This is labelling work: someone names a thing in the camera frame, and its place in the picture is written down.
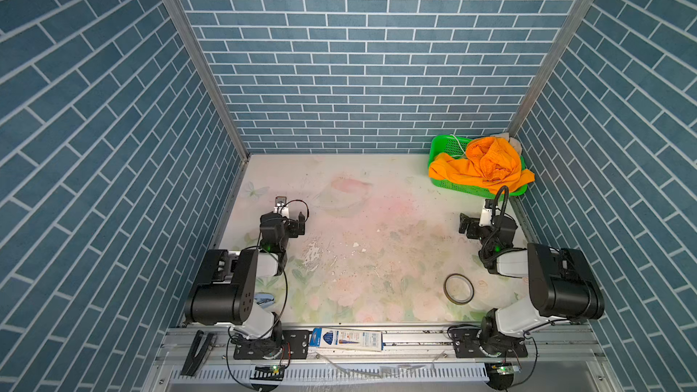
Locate orange shorts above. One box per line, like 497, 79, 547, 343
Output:
428, 136, 535, 196

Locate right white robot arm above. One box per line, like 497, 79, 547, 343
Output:
458, 214, 606, 357

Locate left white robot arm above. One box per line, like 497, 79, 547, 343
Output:
184, 212, 310, 345

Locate beige shorts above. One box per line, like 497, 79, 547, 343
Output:
495, 132, 523, 154

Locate green plastic basket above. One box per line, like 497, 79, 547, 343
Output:
427, 134, 529, 200

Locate white blue paper box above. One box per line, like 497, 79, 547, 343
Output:
310, 328, 383, 352

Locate black folded tool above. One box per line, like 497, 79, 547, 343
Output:
181, 330, 217, 377

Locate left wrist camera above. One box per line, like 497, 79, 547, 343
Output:
274, 196, 290, 218

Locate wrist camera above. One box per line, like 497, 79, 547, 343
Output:
274, 196, 290, 218
479, 199, 497, 227

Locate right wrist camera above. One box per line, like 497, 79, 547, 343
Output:
479, 199, 497, 227

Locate black tape ring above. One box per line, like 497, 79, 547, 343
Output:
442, 273, 476, 306

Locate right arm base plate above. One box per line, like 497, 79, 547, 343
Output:
446, 326, 528, 359

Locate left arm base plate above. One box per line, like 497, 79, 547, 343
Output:
232, 330, 311, 360

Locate aluminium front rail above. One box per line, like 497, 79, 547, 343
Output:
155, 324, 606, 368

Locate white slotted cable duct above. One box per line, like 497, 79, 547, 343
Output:
170, 363, 489, 386

